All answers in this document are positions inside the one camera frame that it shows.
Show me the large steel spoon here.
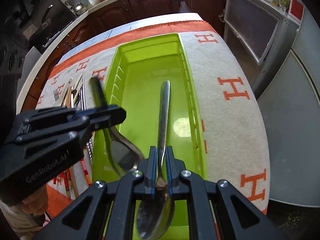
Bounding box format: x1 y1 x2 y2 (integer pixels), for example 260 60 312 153
136 80 175 239

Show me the white plastic bag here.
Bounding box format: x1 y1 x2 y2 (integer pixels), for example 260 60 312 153
178 1 191 13

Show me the red label jar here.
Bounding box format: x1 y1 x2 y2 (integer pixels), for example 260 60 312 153
288 0 304 22

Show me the dark-handled steel ladle spoon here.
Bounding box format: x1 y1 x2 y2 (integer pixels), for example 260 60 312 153
89 76 144 177

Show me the wooden-handled small spoon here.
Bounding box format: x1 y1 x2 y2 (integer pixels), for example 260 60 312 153
71 89 80 108

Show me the black stove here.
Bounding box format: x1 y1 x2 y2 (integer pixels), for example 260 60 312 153
1 0 75 57

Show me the grey metal cabinet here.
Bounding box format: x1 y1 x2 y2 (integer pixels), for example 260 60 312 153
223 0 300 98

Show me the steel fork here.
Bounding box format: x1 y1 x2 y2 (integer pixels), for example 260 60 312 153
52 77 73 107

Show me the left hand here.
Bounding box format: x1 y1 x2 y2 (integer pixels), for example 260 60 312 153
21 185 48 216

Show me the green plastic utensil tray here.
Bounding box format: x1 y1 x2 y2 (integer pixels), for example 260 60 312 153
92 32 208 240

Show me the beige orange H-pattern cloth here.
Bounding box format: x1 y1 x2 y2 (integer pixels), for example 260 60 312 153
37 20 270 213

